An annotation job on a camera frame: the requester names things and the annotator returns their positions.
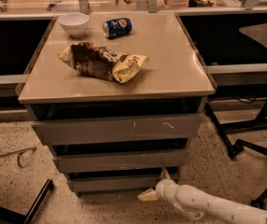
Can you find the grey drawer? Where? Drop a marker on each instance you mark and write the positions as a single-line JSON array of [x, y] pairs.
[[119, 129], [114, 183], [120, 161]]

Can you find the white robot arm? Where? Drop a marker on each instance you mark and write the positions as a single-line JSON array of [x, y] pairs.
[[193, 203]]

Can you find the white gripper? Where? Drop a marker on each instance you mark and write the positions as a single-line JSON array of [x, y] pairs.
[[163, 188]]

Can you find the grey top drawer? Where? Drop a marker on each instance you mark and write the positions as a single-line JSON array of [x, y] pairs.
[[119, 129]]

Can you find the black table frame leg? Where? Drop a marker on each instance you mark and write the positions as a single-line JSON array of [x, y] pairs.
[[260, 121]]

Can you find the metal rod with hook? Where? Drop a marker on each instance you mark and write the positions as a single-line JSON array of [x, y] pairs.
[[18, 153]]

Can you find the brown yellow chip bag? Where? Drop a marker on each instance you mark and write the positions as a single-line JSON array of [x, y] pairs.
[[100, 62]]

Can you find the grey middle drawer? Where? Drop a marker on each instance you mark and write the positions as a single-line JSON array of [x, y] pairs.
[[120, 161]]

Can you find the blue pepsi can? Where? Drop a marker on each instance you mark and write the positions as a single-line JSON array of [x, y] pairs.
[[117, 27]]

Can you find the grey drawer cabinet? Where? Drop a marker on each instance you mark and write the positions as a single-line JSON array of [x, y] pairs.
[[172, 81]]

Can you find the white bowl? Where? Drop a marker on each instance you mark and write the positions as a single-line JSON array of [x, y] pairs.
[[75, 24]]

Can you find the grey bottom drawer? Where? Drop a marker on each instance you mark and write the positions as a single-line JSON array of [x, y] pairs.
[[114, 183]]

